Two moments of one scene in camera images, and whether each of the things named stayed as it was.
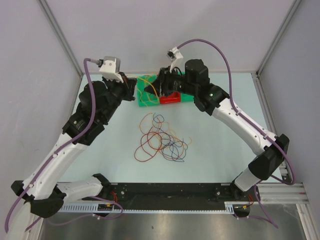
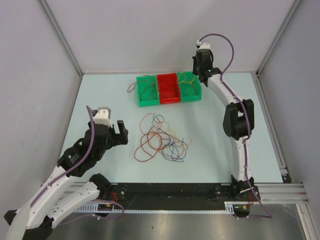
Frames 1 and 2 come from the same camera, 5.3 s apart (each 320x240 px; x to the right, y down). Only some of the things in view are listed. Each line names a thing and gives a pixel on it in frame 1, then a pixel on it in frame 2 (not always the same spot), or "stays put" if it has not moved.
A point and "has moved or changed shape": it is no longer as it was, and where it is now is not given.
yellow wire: (145, 80) has moved or changed shape
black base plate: (182, 194) stays put
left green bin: (146, 98) stays put
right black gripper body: (172, 82) to (196, 67)
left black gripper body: (122, 90) to (112, 140)
